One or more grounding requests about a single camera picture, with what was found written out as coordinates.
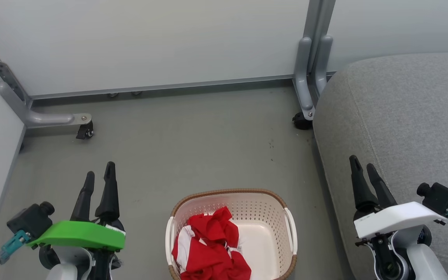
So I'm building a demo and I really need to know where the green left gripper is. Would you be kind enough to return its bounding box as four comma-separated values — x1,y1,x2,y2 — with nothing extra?
27,161,126,280

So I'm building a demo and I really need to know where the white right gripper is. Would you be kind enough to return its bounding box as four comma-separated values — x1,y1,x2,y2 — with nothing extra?
349,155,448,280

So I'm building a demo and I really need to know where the red garment white stripes label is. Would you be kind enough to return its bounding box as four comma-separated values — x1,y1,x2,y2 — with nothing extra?
171,225,252,280

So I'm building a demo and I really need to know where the grey fabric sofa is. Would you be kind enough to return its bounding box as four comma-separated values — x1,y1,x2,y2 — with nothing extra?
313,52,448,280

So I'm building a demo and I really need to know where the black caster wheel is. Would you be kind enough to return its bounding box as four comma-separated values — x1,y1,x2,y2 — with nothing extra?
76,121,94,140
292,112,313,130

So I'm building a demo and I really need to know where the grey partition foot single bar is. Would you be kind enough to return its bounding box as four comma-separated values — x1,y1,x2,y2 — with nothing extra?
0,23,92,129

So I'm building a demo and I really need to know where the white laundry basket brown rim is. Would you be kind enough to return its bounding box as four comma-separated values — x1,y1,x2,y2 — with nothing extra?
165,189,298,280

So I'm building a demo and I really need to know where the grey partition bottom rail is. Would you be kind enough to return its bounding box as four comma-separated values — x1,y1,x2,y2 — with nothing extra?
0,125,27,273
30,74,296,101

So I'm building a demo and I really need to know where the teal plug left camera cable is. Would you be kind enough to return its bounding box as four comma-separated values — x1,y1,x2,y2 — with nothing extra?
0,229,32,280

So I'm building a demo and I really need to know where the grey partition post double foot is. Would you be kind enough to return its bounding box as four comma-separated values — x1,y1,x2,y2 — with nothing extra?
293,0,335,121

